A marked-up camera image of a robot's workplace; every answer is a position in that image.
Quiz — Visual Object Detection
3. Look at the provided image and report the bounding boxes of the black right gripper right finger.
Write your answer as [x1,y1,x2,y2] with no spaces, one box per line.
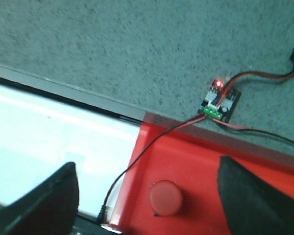
[217,156,294,235]

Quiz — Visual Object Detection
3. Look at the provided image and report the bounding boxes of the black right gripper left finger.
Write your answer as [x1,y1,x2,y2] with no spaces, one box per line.
[0,162,79,235]

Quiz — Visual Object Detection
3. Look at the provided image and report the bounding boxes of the red mushroom push button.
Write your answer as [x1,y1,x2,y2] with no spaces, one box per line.
[149,180,183,216]

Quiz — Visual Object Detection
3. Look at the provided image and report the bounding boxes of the red plastic tray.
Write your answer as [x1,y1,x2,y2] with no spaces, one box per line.
[109,122,294,235]

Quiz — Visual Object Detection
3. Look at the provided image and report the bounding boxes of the small green circuit board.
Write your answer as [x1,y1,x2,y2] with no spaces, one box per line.
[198,79,241,123]

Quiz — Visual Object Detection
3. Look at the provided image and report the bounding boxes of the grey stone-look back shelf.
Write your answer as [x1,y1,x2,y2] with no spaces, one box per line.
[0,0,294,172]

